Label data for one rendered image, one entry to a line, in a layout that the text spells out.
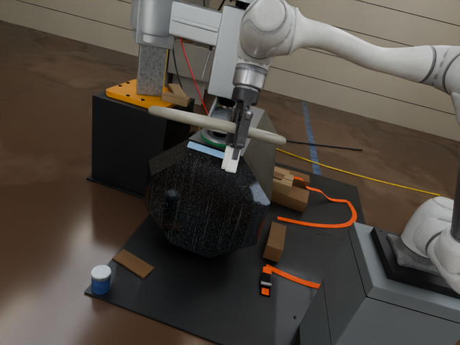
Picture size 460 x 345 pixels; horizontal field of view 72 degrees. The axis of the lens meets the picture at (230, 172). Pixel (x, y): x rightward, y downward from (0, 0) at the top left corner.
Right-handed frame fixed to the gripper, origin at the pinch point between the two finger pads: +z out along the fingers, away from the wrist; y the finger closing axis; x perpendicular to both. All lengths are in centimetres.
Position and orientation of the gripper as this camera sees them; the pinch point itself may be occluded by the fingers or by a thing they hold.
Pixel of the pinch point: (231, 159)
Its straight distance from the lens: 90.9
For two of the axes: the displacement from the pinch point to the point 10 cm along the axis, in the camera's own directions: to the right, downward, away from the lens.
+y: -2.8, -1.6, 9.5
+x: -9.3, -1.8, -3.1
